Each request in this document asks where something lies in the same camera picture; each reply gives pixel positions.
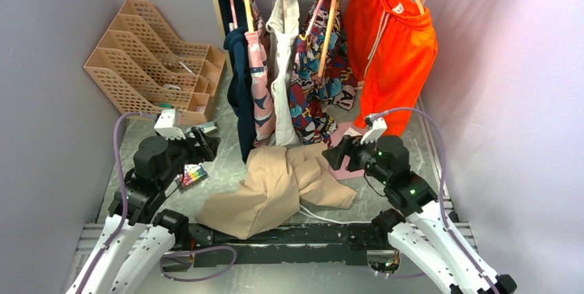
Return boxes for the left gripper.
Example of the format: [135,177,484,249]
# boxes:
[158,125,220,187]

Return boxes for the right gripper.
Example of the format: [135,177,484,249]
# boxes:
[322,131,390,185]

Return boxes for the beige shorts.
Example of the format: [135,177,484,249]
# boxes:
[196,143,357,240]

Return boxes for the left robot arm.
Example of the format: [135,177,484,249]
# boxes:
[67,127,221,293]

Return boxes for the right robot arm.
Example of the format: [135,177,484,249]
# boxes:
[322,136,518,293]

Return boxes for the colourful cartoon print shorts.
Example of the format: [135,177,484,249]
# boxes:
[289,0,357,145]

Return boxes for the navy blue shorts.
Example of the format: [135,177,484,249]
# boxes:
[218,0,256,162]

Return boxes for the pink patterned shorts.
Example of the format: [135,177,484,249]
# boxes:
[243,0,276,147]

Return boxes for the orange shorts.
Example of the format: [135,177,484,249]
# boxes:
[344,0,438,136]

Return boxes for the yellow hanger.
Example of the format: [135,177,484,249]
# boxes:
[243,0,255,33]

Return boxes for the white shorts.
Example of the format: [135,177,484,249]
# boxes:
[267,0,300,147]

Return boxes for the grey stapler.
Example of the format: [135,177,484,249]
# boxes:
[198,121,218,136]

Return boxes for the pink mat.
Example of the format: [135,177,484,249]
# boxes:
[329,121,366,181]

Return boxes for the pack of coloured markers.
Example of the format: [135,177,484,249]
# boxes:
[174,163,208,191]

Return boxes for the beige plastic file organizer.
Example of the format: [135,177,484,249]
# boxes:
[84,0,226,125]

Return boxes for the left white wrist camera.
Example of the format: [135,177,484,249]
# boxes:
[154,109,186,140]

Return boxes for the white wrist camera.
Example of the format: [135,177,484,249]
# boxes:
[154,109,186,140]
[359,114,387,145]

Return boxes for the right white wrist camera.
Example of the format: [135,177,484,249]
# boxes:
[359,114,387,145]

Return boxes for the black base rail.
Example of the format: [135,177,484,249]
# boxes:
[171,223,394,267]

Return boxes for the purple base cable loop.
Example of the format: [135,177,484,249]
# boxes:
[158,245,238,284]

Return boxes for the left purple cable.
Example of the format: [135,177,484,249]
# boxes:
[72,111,159,294]

